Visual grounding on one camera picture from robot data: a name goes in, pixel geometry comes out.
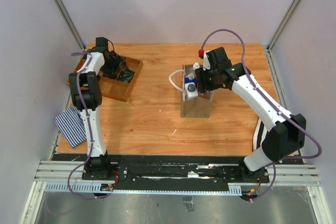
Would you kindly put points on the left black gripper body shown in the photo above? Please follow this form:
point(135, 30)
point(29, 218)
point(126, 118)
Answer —
point(112, 55)

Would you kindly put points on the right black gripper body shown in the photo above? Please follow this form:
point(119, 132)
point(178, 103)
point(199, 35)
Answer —
point(207, 79)

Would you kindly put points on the clear bottle white cap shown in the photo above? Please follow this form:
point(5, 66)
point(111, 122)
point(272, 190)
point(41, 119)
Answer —
point(196, 66)

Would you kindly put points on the white bottle grey cap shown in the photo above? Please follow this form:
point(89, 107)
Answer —
point(190, 91)

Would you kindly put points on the brown canvas bag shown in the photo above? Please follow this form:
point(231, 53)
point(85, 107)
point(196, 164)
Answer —
point(198, 107)

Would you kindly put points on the black white striped cloth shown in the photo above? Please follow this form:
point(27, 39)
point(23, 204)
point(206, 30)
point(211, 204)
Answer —
point(259, 134)

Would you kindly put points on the blue white striped cloth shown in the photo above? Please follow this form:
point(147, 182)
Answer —
point(70, 123)

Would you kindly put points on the orange blue pump bottle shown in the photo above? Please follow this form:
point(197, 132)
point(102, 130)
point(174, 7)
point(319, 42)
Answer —
point(190, 79)

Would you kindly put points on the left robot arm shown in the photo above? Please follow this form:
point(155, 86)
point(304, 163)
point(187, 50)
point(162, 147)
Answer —
point(97, 166)

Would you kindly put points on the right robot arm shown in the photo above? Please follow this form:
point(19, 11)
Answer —
point(284, 130)

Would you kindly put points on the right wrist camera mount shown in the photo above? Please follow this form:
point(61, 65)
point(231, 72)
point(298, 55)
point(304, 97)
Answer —
point(202, 54)

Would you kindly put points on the left aluminium frame post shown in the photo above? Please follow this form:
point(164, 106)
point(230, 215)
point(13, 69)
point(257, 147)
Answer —
point(70, 24)

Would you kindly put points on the aluminium frame post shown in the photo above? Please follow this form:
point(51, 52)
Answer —
point(70, 24)
point(283, 24)

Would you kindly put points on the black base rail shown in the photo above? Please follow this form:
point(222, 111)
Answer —
point(180, 171)

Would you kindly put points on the white slotted cable duct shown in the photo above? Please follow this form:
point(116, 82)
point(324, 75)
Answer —
point(106, 188)

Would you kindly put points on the right aluminium frame post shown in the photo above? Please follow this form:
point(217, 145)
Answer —
point(283, 24)

